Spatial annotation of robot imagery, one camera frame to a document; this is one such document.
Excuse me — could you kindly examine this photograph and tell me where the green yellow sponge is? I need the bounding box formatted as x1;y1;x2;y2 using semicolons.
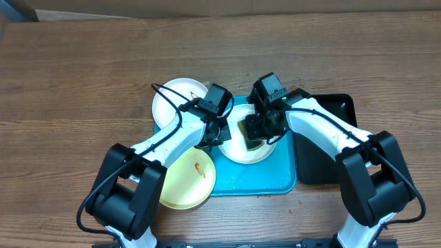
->
236;118;265;152

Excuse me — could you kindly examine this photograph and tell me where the white plate with sauce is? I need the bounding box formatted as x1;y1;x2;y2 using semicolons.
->
219;104;276;164

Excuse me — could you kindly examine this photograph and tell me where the yellow plate with sauce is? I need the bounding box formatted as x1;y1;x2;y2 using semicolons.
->
159;147;216;210

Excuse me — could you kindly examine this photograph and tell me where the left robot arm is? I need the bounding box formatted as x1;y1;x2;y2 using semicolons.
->
79;100;229;247

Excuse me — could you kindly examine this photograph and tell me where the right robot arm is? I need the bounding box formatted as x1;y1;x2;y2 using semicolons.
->
245;87;422;247

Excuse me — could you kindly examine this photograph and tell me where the teal plastic tray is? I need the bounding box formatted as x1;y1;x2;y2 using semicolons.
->
153;94;298;197

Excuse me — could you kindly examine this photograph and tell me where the black plastic tray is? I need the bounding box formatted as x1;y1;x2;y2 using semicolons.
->
293;94;358;185

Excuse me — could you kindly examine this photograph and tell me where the white plate upper left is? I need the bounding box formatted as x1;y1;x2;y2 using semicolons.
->
152;78;208;129

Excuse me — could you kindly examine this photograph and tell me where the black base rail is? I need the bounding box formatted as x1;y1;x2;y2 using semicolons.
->
91;238;399;248

